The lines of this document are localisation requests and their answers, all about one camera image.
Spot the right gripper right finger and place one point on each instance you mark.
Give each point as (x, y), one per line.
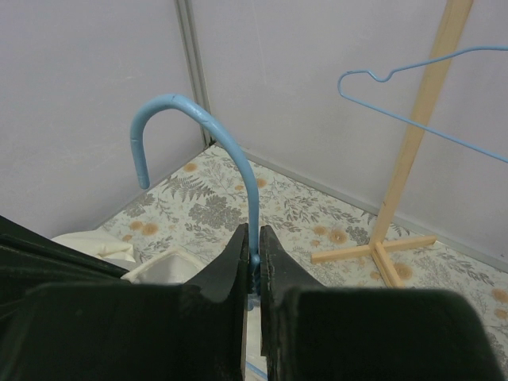
(314, 332)

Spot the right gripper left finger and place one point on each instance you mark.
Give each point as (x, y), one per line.
(67, 316)

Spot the white button shirt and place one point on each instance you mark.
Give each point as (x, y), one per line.
(175, 266)

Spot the blue wire hanger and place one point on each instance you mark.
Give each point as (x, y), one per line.
(428, 94)
(212, 194)

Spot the cream white garment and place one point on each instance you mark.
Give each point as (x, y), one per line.
(98, 244)

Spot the wooden rack frame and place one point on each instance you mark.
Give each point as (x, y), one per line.
(449, 32)

